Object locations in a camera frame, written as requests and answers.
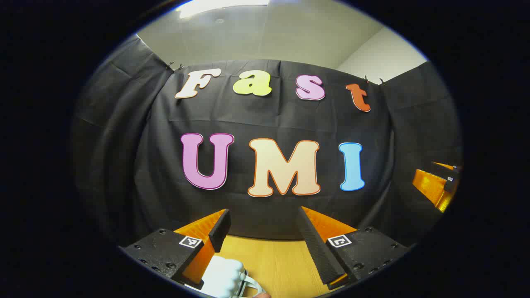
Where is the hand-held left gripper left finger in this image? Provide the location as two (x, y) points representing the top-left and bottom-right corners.
(120, 209), (231, 290)

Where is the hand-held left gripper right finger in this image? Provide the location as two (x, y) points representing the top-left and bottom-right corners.
(296, 206), (410, 290)

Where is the white quilted suitcase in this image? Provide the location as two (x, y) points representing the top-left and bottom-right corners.
(184, 255), (267, 298)

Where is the black backdrop cloth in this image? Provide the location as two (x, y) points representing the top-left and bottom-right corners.
(70, 35), (462, 249)

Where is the ceiling light panel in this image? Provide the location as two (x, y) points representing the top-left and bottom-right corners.
(176, 0), (270, 19)

